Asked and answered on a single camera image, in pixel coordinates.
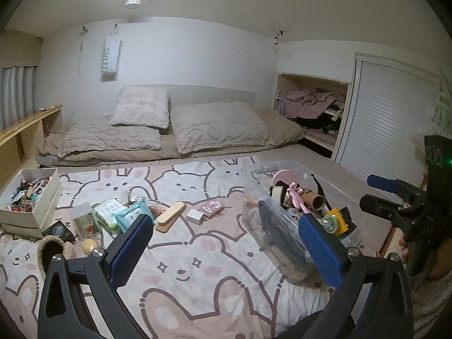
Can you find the bunny printed blanket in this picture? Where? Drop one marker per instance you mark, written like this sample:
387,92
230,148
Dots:
197,289

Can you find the beige duvet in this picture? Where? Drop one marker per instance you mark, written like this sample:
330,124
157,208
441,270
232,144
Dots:
282,127

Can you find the pink bunny phone stand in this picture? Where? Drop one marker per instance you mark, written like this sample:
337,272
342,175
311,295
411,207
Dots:
284,176

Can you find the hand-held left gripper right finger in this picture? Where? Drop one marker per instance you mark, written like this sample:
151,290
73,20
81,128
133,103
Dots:
319,250

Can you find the person's right hand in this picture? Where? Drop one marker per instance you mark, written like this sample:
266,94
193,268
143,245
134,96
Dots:
441,257

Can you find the beige fuzzy slipper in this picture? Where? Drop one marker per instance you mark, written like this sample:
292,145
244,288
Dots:
47,250

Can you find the large beige quilted pillow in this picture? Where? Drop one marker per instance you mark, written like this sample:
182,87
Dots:
215,127

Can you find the white smoke detector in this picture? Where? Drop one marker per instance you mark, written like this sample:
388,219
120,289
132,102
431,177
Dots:
133,3

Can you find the green printed plastic bag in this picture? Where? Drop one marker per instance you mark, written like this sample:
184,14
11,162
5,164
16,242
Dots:
443,109

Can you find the small beige quilted pillow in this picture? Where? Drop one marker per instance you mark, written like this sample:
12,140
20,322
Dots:
141,107

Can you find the beige curtain pelmet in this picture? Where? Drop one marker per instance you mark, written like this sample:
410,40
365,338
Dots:
17,47

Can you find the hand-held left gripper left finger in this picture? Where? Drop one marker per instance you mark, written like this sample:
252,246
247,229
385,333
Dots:
130,250

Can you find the small black wall fixture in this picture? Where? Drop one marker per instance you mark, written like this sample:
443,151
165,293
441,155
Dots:
279,37

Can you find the person's right forearm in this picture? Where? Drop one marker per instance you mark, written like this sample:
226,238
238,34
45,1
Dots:
432,307

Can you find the clear packet with green card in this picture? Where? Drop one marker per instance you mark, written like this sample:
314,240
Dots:
84,224

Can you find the purple clothes pile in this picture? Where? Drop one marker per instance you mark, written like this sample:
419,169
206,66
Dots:
310,102

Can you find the white hanging bag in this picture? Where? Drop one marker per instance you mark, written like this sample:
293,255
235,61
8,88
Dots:
111,58

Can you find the grey curtain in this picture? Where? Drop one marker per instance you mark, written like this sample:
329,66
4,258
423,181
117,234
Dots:
16,91

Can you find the pink card box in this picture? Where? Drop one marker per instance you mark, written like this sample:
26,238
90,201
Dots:
212,207

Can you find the green white tissue packet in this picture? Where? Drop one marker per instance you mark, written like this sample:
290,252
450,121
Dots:
107,213

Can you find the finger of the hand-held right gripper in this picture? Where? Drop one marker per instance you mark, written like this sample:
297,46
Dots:
383,182
381,206

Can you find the teal wet wipes pack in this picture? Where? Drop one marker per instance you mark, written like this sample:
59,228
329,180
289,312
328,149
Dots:
132,215

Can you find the white shutter door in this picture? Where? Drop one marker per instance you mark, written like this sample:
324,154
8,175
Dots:
388,113

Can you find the dark clothes pile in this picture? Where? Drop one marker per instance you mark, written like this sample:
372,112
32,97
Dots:
317,123

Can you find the small black box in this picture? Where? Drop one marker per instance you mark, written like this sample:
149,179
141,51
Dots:
58,233

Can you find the wooden bedside shelf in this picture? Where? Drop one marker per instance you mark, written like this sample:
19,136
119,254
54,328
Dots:
21,130

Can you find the clear plastic container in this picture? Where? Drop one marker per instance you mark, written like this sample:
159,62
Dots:
254,219

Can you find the wooden bed frame edge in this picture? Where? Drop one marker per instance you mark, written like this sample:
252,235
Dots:
388,242

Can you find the white charger adapter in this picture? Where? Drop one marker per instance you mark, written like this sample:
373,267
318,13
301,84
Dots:
196,216

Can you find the yellow headlamp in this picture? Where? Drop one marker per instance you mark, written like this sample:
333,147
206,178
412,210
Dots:
333,224

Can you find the white cardboard box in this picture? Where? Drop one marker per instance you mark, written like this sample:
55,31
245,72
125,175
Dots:
31,206

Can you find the wall closet niche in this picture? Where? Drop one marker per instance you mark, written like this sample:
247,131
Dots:
344,91

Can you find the flat beige quilted pillow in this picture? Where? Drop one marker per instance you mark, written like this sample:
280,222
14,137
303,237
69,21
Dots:
109,137

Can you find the white round case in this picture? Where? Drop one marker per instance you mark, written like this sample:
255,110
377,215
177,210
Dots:
278,192

